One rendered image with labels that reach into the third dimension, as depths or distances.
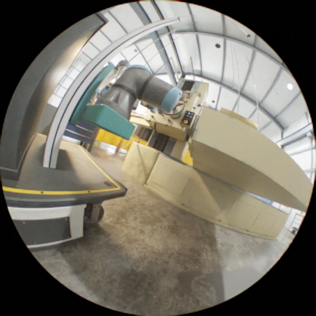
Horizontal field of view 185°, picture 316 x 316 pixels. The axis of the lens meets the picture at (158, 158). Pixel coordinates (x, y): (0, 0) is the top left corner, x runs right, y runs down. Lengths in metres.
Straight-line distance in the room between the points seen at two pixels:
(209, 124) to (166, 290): 0.69
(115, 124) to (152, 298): 0.70
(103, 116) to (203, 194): 1.38
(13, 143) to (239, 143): 0.55
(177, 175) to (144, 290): 1.32
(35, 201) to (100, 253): 0.39
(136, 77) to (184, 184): 1.32
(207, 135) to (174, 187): 1.24
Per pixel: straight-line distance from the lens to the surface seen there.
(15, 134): 0.33
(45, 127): 1.26
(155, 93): 0.36
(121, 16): 10.26
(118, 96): 0.34
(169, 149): 2.13
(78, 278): 0.54
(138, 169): 1.65
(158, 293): 0.59
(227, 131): 0.27
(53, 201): 0.31
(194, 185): 1.41
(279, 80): 8.46
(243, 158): 0.27
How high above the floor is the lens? 0.53
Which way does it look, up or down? 1 degrees down
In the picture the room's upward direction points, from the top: 25 degrees clockwise
